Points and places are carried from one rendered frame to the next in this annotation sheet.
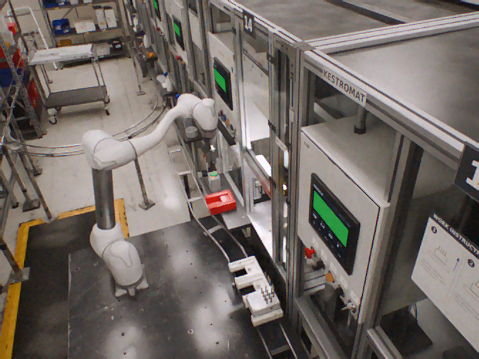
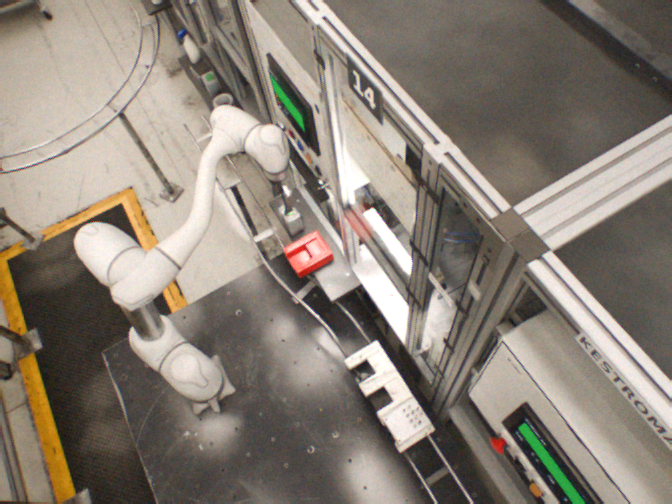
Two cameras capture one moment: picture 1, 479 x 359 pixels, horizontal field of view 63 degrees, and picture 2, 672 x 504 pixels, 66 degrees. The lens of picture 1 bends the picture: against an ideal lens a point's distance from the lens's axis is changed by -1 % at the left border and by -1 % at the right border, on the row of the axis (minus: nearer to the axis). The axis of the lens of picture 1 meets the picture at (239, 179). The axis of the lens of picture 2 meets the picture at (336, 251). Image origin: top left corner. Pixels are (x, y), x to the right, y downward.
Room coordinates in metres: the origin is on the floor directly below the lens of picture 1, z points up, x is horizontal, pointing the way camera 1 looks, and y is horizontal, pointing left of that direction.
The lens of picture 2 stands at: (0.84, 0.08, 2.73)
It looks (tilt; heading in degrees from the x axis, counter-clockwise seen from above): 62 degrees down; 356
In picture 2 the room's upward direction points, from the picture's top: 11 degrees counter-clockwise
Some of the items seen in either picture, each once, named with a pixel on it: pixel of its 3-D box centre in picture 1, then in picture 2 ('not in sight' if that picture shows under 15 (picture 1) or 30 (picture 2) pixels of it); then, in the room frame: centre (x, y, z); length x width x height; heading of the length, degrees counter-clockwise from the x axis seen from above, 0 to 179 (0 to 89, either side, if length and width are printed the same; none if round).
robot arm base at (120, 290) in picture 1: (130, 280); (207, 387); (1.46, 0.65, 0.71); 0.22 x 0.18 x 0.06; 17
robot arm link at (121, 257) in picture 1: (122, 259); (191, 372); (1.49, 0.66, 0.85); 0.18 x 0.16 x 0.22; 39
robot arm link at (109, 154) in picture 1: (112, 156); (141, 280); (1.59, 0.59, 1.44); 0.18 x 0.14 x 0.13; 129
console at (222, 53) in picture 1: (244, 82); (327, 89); (1.97, -0.06, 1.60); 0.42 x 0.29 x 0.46; 17
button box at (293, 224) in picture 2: (215, 181); (293, 218); (1.97, 0.15, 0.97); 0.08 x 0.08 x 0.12; 17
